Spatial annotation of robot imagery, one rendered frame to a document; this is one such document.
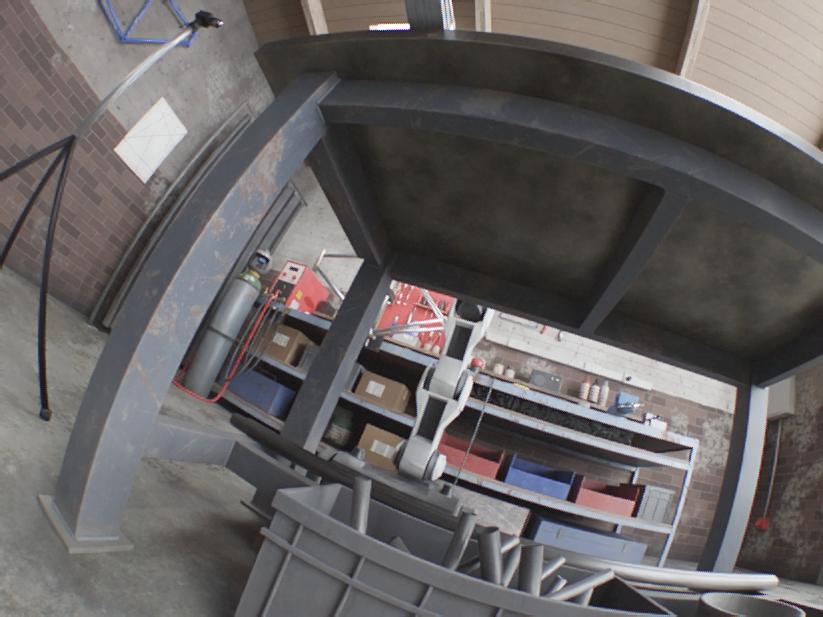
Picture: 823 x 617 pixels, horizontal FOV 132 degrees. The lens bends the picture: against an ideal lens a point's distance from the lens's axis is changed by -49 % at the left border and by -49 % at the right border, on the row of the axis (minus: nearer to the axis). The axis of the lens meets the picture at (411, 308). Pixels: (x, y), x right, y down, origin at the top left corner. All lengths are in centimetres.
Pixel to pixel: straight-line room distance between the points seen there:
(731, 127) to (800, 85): 261
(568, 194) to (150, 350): 70
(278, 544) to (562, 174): 68
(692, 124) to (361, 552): 67
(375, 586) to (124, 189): 306
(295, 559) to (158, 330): 32
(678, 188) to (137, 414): 78
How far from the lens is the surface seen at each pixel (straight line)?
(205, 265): 50
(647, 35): 276
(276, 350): 242
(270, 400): 238
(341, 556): 41
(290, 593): 45
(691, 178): 53
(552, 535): 212
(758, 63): 299
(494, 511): 202
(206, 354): 242
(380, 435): 208
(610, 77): 54
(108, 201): 312
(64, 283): 310
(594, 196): 68
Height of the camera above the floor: 35
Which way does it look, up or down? 19 degrees up
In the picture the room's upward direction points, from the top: 23 degrees clockwise
